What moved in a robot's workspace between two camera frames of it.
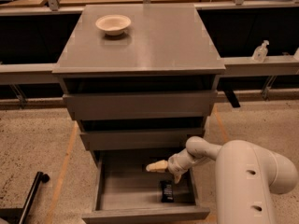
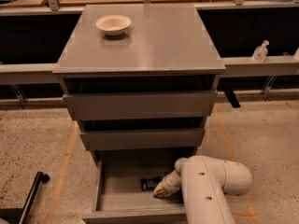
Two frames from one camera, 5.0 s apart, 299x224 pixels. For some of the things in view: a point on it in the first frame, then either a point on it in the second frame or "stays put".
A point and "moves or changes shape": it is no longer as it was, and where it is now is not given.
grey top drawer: x=141 y=104 stays put
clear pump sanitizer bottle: x=260 y=53 stays put
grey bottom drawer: x=127 y=192 stays put
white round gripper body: x=174 y=165 → x=168 y=185
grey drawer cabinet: x=139 y=77 stays put
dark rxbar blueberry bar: x=167 y=190 moves or changes shape
